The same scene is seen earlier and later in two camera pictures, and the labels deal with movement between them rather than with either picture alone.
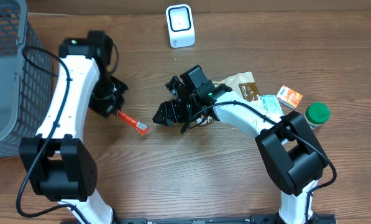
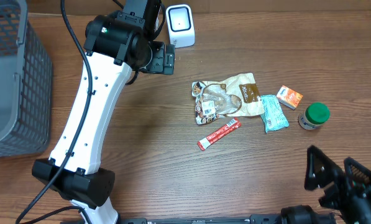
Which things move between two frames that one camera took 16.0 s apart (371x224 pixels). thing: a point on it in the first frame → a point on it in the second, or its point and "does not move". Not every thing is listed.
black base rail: [258, 219] does not move
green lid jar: [317, 114] does not move
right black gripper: [175, 106] → [337, 190]
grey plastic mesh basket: [19, 78] does not move
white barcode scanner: [180, 25] does not move
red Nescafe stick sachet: [141, 128] → [204, 143]
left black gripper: [111, 101] → [165, 62]
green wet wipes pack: [271, 103] does not move
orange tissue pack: [289, 97] does not move
